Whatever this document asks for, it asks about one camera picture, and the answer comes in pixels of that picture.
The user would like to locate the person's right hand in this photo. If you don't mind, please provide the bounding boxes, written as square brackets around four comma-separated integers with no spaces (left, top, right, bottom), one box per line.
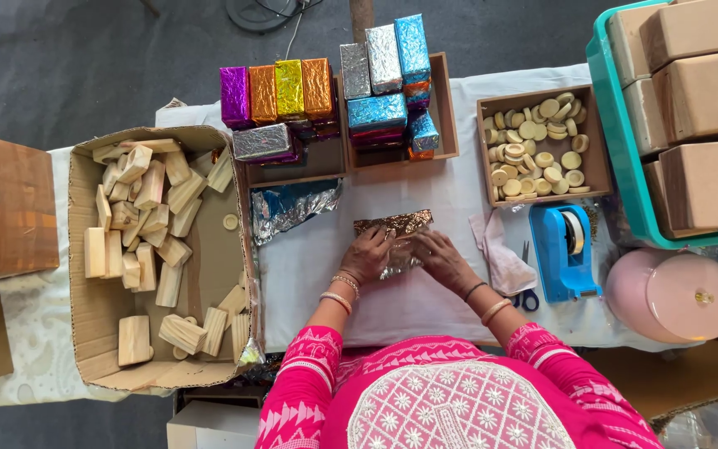
[410,229,482,298]

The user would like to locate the person's left hand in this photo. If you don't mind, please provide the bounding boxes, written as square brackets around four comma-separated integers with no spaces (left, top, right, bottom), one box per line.
[338,226,398,285]

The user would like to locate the bronze foil-wrapped block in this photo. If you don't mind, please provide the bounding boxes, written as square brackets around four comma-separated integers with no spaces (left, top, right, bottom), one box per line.
[353,210,435,281]

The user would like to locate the white tablecloth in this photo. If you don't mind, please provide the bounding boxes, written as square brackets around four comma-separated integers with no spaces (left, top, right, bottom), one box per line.
[155,62,703,353]

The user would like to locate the pale pink cloth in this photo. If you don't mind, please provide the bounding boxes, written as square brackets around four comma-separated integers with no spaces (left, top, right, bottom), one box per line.
[468,209,539,298]

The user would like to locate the pink bangle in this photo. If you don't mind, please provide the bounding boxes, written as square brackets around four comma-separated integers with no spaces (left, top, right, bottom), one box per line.
[319,291,354,316]
[480,298,514,327]

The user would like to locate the silver and blue foil sheets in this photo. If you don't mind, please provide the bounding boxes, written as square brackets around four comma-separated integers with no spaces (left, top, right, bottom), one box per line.
[250,179,344,247]

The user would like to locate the brown wooden tray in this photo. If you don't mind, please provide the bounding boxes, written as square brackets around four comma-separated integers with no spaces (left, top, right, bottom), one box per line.
[337,52,460,173]
[243,74,350,188]

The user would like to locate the blue tape dispenser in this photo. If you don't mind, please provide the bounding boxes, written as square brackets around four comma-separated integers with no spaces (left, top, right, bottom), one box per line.
[529,203,603,304]

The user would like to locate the heap of round wooden discs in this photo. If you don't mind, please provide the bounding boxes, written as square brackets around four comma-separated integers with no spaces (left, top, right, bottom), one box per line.
[482,91,592,203]

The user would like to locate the pink embroidered kurta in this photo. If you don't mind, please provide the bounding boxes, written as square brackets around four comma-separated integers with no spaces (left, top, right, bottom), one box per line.
[254,323,665,449]

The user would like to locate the stack of colourful foil-wrapped blocks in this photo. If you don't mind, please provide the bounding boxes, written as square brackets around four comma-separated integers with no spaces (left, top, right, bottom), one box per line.
[219,14,441,167]

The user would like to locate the wooden tray with discs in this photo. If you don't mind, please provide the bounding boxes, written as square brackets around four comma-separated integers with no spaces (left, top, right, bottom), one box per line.
[475,84,613,208]

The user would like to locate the teal plastic crate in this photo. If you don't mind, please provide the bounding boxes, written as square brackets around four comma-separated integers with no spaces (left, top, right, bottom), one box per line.
[586,0,718,251]

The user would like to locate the wooden pole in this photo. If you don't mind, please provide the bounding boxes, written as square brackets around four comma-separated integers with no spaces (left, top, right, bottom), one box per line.
[349,0,376,44]

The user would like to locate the pile of plain wooden blocks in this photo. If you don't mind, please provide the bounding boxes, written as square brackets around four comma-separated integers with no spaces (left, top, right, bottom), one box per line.
[84,138,251,368]

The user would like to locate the pink round lidded container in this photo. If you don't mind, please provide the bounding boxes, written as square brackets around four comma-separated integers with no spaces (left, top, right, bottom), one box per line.
[605,247,718,345]

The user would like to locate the white box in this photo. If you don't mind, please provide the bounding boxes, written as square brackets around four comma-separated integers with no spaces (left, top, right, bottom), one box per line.
[166,399,261,449]

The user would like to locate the black round stand base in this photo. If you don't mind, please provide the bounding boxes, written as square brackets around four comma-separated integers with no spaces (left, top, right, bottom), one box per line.
[225,0,311,35]

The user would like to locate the large brown cardboard sheet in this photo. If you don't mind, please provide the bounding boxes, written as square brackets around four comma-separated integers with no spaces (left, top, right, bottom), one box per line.
[583,338,718,432]

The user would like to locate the large open cardboard box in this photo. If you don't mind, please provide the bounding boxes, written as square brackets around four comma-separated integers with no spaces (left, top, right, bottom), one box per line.
[67,125,266,392]

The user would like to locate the stack of brown boxes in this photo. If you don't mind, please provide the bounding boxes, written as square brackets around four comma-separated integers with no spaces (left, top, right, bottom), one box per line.
[607,0,718,239]

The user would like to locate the clear plastic bag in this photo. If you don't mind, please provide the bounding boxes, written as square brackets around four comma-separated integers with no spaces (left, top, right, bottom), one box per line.
[658,399,718,449]

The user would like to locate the cream patterned cloth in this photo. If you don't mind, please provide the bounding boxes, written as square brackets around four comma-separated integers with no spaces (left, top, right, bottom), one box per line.
[0,146,173,410]

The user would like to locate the beaded bracelet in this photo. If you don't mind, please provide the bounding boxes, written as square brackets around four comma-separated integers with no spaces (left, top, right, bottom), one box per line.
[331,275,361,299]

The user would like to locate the blue-handled scissors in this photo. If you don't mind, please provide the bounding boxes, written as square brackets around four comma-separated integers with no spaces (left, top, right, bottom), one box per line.
[511,240,541,313]

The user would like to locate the white cable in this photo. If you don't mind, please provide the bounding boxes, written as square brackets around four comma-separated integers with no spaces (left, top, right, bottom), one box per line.
[284,0,311,61]

